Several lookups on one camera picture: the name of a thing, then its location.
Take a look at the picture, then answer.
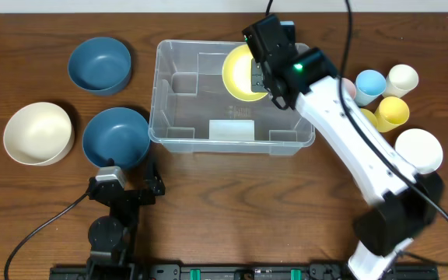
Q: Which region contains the yellow small bowl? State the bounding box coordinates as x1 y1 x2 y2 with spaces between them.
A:
222 44 268 102

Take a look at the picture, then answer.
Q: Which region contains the pink cup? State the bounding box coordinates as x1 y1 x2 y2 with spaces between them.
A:
341 78 357 100

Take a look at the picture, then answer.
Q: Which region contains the light blue cup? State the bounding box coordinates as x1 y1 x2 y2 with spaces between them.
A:
355 69 387 107

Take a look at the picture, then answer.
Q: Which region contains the yellow cup front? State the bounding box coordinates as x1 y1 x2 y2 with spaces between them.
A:
360 108 378 128

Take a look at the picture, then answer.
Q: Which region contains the yellow cup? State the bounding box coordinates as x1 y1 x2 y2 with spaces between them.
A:
360 108 378 128
374 96 410 132

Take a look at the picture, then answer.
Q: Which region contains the cream cup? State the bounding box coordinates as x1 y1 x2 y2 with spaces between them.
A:
382 64 419 98

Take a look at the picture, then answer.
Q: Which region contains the white small bowl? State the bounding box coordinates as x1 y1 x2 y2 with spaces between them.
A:
394 128 443 174

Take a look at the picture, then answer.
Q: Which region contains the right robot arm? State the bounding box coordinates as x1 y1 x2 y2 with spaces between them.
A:
243 15 444 279

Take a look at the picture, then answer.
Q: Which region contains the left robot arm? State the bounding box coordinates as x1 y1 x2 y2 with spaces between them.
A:
85 156 166 280

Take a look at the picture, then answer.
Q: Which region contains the clear plastic storage container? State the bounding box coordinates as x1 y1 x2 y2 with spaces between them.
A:
149 40 315 156

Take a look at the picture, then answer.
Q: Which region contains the dark blue bowl near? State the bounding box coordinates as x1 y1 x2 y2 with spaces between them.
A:
82 107 151 170

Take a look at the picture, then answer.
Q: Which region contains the dark blue bowl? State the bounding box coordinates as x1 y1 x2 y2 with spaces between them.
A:
82 107 151 170
67 37 132 96

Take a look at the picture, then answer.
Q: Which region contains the cream large bowl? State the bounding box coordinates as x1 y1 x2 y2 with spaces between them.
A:
3 102 75 166

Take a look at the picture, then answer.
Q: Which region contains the dark blue bowl far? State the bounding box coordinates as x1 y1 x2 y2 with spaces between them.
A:
67 37 132 96

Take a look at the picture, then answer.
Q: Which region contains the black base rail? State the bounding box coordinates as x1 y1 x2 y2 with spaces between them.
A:
48 263 439 280

